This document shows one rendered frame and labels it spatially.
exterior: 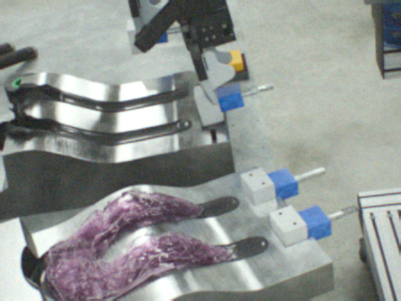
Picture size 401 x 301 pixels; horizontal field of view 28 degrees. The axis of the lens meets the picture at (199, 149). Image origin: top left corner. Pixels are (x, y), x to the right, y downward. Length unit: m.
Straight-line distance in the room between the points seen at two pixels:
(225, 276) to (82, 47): 0.95
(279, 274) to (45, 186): 0.46
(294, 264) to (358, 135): 1.76
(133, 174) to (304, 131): 1.62
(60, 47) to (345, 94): 1.45
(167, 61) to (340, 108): 1.34
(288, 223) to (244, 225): 0.08
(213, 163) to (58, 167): 0.26
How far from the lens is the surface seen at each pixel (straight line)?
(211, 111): 1.32
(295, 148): 2.81
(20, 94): 1.48
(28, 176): 1.35
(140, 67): 1.76
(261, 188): 1.20
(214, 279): 1.07
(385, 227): 2.11
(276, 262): 1.12
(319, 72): 3.24
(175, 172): 1.33
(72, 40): 1.95
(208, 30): 1.27
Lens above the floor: 1.62
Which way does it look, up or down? 34 degrees down
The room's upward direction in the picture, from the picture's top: 10 degrees counter-clockwise
